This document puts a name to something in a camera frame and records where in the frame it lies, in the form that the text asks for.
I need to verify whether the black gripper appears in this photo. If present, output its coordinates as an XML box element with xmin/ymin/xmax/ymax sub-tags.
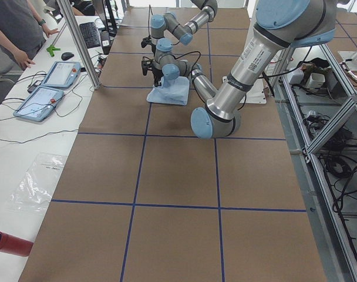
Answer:
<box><xmin>153</xmin><ymin>68</ymin><xmax>164</xmax><ymax>87</ymax></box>

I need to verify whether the light blue button-up shirt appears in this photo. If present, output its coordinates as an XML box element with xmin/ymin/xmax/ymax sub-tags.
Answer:
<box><xmin>146</xmin><ymin>76</ymin><xmax>190</xmax><ymax>106</ymax></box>

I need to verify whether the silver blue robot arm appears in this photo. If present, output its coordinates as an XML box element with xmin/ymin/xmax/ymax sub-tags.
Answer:
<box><xmin>150</xmin><ymin>1</ymin><xmax>337</xmax><ymax>139</ymax></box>
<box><xmin>149</xmin><ymin>0</ymin><xmax>218</xmax><ymax>46</ymax></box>

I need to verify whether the person in dark clothes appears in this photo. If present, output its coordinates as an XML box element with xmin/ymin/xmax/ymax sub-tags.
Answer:
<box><xmin>0</xmin><ymin>1</ymin><xmax>59</xmax><ymax>71</ymax></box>

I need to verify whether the black computer keyboard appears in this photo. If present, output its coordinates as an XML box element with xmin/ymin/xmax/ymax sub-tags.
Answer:
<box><xmin>79</xmin><ymin>22</ymin><xmax>101</xmax><ymax>49</ymax></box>

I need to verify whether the black computer mouse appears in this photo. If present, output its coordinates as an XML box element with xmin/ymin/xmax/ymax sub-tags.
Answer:
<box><xmin>61</xmin><ymin>52</ymin><xmax>74</xmax><ymax>61</ymax></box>

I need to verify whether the far blue teach pendant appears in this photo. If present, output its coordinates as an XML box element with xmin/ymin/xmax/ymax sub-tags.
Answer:
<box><xmin>41</xmin><ymin>61</ymin><xmax>81</xmax><ymax>89</ymax></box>

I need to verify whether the blue teach pendant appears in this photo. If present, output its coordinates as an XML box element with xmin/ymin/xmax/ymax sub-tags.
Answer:
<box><xmin>41</xmin><ymin>61</ymin><xmax>81</xmax><ymax>89</ymax></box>
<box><xmin>13</xmin><ymin>86</ymin><xmax>64</xmax><ymax>122</ymax></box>

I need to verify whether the green plastic tool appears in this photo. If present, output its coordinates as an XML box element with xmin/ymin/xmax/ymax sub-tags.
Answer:
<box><xmin>46</xmin><ymin>45</ymin><xmax>60</xmax><ymax>57</ymax></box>

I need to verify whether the near blue teach pendant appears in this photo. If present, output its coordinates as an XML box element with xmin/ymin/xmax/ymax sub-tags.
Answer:
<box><xmin>13</xmin><ymin>86</ymin><xmax>64</xmax><ymax>122</ymax></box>

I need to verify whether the white power adapter box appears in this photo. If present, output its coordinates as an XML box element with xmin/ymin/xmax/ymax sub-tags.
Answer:
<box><xmin>286</xmin><ymin>68</ymin><xmax>304</xmax><ymax>85</ymax></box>

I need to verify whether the clear plastic bag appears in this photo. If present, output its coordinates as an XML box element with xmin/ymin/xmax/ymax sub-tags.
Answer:
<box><xmin>5</xmin><ymin>153</ymin><xmax>68</xmax><ymax>214</ymax></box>

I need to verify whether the red cylinder tube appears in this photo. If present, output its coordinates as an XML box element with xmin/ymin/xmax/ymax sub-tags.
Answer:
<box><xmin>0</xmin><ymin>231</ymin><xmax>33</xmax><ymax>257</ymax></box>

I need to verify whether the wrist black camera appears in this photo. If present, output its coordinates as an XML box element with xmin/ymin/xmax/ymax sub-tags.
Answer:
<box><xmin>141</xmin><ymin>36</ymin><xmax>153</xmax><ymax>48</ymax></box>
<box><xmin>141</xmin><ymin>59</ymin><xmax>154</xmax><ymax>76</ymax></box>

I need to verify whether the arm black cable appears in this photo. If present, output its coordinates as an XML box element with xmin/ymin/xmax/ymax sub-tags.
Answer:
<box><xmin>142</xmin><ymin>51</ymin><xmax>203</xmax><ymax>78</ymax></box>

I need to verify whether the aluminium frame post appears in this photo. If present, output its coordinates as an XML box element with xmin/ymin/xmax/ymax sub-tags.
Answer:
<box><xmin>57</xmin><ymin>0</ymin><xmax>100</xmax><ymax>90</ymax></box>

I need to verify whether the black pendant cable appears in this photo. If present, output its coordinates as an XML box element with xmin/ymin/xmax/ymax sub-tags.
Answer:
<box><xmin>0</xmin><ymin>129</ymin><xmax>79</xmax><ymax>145</ymax></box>

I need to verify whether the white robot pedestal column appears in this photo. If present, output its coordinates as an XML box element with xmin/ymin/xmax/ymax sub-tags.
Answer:
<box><xmin>244</xmin><ymin>0</ymin><xmax>259</xmax><ymax>43</ymax></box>

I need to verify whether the aluminium side frame rail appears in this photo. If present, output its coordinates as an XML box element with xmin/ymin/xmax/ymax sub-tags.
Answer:
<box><xmin>279</xmin><ymin>43</ymin><xmax>357</xmax><ymax>282</ymax></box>

